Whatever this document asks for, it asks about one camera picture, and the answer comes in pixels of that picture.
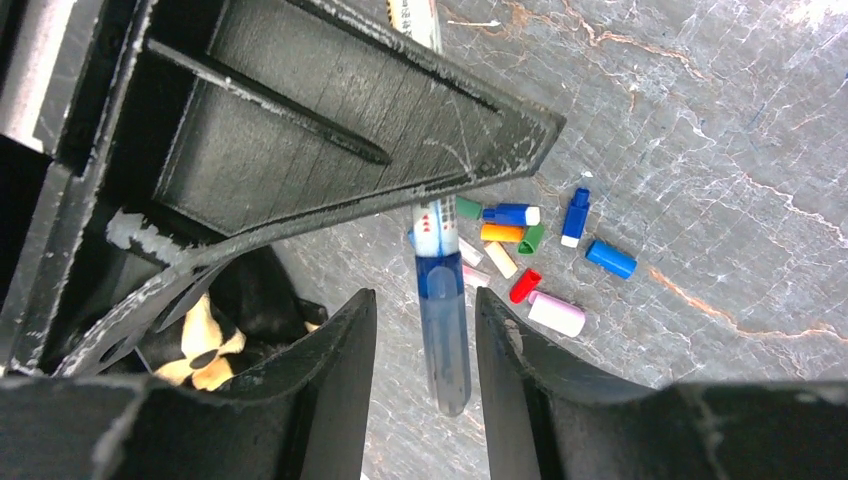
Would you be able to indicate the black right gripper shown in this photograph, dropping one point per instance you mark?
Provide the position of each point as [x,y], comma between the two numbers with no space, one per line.
[58,61]

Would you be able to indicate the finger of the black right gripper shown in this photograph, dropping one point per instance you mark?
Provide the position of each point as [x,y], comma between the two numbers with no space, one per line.
[231,125]

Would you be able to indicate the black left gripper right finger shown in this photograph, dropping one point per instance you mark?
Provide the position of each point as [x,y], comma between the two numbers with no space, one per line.
[550,415]

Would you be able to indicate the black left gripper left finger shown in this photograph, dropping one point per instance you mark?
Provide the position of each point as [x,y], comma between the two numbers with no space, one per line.
[300,414]

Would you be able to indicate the pink highlighter cap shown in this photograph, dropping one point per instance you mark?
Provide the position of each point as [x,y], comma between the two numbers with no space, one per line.
[556,314]

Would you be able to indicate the red marker cap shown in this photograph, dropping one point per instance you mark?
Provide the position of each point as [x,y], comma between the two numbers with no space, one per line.
[524,286]

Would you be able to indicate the pink clear pen cap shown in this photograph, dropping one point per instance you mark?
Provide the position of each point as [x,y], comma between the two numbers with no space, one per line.
[475,278]

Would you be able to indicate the beige marker cap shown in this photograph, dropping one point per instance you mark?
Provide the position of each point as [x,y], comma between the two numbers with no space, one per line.
[501,259]

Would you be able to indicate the green marker cap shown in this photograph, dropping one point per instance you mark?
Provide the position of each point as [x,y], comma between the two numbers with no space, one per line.
[468,208]
[531,240]

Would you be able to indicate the large blue marker cap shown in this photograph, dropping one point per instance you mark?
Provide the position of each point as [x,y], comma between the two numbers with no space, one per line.
[611,259]

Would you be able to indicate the orange marker cap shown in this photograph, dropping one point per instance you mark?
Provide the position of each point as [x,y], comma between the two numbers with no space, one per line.
[501,233]

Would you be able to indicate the small blue marker cap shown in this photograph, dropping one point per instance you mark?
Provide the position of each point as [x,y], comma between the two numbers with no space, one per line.
[575,218]

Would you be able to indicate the blue long nib marker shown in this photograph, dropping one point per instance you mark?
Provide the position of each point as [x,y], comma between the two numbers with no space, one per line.
[441,291]

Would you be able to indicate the blue white marker cap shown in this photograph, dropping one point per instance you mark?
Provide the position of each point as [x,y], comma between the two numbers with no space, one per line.
[512,214]

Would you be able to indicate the black floral plush blanket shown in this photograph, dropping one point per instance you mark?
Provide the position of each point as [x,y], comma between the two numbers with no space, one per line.
[250,312]

